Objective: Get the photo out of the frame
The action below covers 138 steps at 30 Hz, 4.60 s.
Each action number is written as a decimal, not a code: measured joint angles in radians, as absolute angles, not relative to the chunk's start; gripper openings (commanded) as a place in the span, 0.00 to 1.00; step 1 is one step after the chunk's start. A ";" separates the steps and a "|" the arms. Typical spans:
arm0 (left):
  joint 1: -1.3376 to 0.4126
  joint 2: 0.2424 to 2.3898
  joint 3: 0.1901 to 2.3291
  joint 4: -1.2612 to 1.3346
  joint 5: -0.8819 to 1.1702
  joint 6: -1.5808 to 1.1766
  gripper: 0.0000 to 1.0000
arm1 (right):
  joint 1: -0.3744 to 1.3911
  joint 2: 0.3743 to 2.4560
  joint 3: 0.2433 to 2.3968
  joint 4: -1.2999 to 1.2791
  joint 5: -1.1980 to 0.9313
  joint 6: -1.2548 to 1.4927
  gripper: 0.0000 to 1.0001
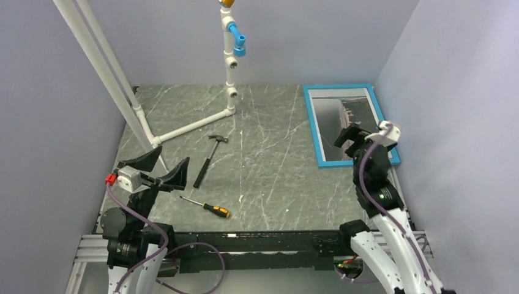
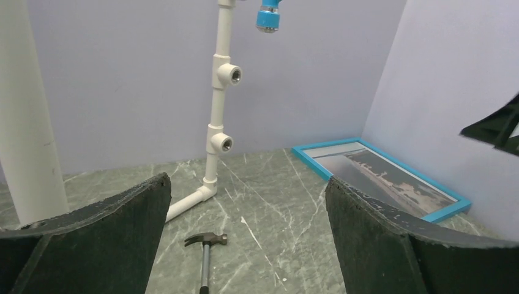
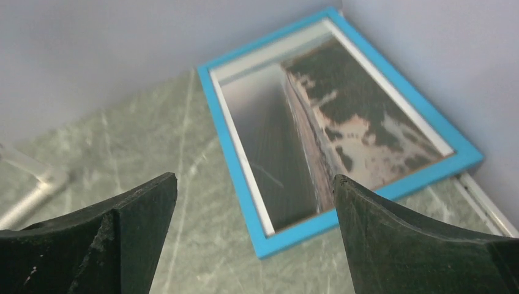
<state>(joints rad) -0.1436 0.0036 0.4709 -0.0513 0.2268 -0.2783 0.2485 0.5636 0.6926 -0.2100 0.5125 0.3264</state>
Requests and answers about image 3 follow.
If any white pvc pipe stand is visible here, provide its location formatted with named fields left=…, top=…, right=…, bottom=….
left=1, top=145, right=71, bottom=230

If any aluminium table edge rail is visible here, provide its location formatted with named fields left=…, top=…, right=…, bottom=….
left=454, top=172, right=518, bottom=238

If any blue picture frame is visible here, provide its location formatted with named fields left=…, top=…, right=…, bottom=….
left=198, top=8, right=483, bottom=259

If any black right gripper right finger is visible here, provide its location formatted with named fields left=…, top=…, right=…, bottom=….
left=333, top=175, right=518, bottom=293

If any coastal landscape photo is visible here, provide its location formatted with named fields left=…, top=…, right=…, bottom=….
left=216, top=35, right=453, bottom=236

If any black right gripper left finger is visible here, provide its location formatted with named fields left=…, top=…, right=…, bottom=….
left=1, top=172, right=177, bottom=293

